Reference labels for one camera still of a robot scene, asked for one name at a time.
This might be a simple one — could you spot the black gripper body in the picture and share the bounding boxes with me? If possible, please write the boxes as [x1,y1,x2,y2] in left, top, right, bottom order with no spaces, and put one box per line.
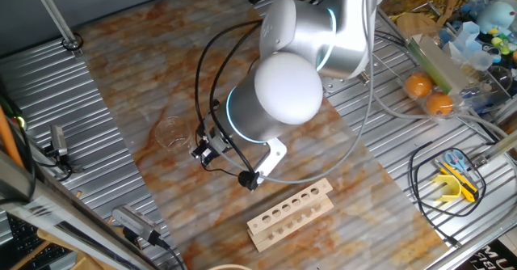
[204,133,232,162]

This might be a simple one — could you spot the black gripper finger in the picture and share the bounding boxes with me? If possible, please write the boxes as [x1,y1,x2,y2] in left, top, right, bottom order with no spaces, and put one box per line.
[200,151,218,169]
[190,139,212,160]

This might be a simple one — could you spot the clear glass test tube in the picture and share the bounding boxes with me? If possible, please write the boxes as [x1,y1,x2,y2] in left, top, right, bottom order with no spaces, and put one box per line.
[185,137,209,167]

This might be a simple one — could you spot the wooden test tube rack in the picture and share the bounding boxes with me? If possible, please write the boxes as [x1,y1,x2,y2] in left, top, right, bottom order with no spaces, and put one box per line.
[246,177,336,254]

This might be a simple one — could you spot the clear glass beaker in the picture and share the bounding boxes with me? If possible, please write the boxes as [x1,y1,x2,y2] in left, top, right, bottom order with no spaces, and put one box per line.
[154,115,195,158]

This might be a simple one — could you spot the orange marble pattern mat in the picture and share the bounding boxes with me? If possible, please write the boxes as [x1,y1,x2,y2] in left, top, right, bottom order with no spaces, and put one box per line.
[76,0,452,270]

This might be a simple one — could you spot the printed beige paper bucket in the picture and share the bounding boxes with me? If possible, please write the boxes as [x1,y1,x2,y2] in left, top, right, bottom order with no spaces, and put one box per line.
[207,264,254,270]

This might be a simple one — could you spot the orange stick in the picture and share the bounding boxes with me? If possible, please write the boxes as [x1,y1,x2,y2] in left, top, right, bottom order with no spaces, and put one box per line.
[0,106,24,169]

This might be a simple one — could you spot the black keyboard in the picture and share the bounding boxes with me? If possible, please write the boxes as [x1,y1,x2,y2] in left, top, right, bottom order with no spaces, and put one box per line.
[6,213,76,270]

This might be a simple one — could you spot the slanted metal pole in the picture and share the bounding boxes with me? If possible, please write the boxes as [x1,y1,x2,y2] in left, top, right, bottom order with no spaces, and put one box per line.
[27,0,84,57]

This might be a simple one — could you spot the clear plastic egg tray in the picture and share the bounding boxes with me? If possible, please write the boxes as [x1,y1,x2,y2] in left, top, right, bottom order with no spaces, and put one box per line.
[397,70,465,124]

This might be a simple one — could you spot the orange ball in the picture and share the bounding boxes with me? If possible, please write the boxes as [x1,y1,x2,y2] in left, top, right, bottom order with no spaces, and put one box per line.
[405,72,433,99]
[425,91,455,117]

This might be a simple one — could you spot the round wooden disc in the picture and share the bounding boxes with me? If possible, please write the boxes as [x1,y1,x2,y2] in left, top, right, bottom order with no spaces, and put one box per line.
[394,12,439,39]

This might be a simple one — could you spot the long clear box green stick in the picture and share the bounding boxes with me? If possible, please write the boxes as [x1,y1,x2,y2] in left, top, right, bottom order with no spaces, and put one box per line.
[406,33,472,96]

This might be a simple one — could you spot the yellow curved plastic holder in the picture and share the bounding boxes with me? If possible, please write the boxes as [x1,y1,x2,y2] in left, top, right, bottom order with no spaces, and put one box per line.
[431,173,462,203]

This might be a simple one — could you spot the yellow utility knife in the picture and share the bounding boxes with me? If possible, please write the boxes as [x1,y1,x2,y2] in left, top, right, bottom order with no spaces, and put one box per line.
[435,158,481,203]

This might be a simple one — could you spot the blue hexagonal box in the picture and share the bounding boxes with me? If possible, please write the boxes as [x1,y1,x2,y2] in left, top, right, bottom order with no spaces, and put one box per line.
[458,20,481,47]

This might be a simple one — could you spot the clear plastic measuring cup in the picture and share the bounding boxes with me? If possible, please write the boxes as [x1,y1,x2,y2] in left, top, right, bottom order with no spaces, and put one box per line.
[468,49,494,72]

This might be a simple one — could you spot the clear glass dome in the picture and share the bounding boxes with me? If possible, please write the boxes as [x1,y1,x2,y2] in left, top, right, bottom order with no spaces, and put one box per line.
[486,65,515,92]

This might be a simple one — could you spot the black board white letters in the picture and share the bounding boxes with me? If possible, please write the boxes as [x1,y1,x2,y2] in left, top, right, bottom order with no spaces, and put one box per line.
[458,239,517,270]

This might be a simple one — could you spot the green yellow small toy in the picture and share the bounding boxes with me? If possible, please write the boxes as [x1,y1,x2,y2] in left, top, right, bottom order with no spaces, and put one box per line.
[490,35,512,56]

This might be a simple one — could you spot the light blue plush toy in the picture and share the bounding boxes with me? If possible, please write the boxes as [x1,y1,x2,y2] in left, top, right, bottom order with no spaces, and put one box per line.
[475,1,517,36]

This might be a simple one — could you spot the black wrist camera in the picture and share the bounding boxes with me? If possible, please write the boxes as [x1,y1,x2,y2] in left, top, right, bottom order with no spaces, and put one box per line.
[237,170,260,192]

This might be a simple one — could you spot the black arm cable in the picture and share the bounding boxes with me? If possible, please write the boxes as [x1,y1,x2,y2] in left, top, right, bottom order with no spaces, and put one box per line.
[193,19,266,141]
[208,23,263,178]

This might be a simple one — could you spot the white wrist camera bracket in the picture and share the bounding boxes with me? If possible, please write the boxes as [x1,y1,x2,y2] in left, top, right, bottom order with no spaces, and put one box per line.
[253,137,288,184]

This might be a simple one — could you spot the black depth camera cable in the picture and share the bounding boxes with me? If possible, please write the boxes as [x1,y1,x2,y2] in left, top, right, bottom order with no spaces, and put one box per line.
[155,237,187,270]

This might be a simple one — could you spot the ribbed grey depth camera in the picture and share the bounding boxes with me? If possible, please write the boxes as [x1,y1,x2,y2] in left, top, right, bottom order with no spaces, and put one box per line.
[111,204,162,247]

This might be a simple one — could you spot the slim grey camera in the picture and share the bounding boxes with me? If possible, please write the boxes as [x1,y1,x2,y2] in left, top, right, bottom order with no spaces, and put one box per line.
[48,124,69,158]

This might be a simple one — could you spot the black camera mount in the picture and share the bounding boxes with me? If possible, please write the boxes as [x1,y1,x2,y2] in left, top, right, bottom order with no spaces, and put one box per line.
[40,145,84,182]

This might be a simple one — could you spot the grey metal frame bar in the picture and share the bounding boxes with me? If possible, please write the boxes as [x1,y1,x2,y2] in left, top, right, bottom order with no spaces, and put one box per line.
[0,150,162,270]

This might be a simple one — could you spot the grey base cable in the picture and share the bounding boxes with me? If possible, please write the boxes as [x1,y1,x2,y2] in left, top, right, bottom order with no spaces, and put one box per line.
[360,70,517,140]

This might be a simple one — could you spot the blue handled scissors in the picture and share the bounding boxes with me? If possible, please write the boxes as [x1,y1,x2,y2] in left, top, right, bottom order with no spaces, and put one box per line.
[442,148,468,174]

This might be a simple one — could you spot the looped thin black cable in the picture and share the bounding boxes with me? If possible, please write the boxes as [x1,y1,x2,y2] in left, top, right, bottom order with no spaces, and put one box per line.
[407,140,488,249]

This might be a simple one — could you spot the aluminium rail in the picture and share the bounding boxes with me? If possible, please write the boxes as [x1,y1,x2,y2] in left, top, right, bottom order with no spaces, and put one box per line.
[470,128,517,168]

